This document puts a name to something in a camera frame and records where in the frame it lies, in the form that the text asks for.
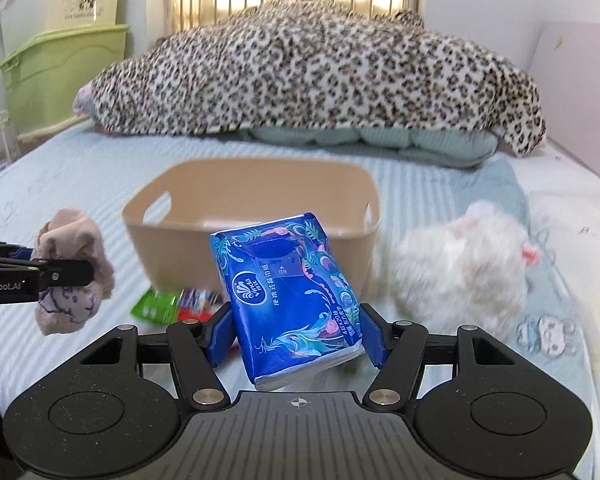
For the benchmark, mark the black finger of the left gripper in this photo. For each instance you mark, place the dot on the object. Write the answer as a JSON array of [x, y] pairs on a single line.
[[17, 263]]

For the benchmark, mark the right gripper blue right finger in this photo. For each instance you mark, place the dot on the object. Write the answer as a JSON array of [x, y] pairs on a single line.
[[377, 335]]

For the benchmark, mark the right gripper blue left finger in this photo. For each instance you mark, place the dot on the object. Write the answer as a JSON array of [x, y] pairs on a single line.
[[221, 334]]

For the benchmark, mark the blue tissue pack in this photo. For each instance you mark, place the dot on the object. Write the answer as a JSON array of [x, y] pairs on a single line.
[[294, 311]]

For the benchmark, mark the beige printed sock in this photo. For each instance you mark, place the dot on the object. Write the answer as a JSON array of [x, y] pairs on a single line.
[[71, 234]]

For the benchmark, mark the red snack wrapper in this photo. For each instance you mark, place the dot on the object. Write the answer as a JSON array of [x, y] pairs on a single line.
[[198, 304]]

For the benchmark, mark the white fluffy plush toy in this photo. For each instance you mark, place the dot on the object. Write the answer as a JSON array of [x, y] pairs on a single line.
[[468, 271]]

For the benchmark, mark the beige plastic storage basket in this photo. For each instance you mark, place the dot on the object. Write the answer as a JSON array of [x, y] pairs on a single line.
[[171, 219]]

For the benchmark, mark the light blue cartoon blanket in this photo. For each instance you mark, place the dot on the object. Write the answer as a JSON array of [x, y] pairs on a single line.
[[548, 332]]

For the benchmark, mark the green plastic storage box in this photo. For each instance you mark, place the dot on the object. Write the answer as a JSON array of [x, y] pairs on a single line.
[[42, 77]]

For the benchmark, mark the light green quilted pillow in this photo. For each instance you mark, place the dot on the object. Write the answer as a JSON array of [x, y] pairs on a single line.
[[457, 149]]

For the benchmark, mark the leopard print blanket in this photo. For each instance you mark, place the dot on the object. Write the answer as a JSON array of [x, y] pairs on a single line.
[[317, 66]]

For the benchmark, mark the pink padded headboard panel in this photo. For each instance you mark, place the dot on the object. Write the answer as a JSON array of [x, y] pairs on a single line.
[[566, 69]]

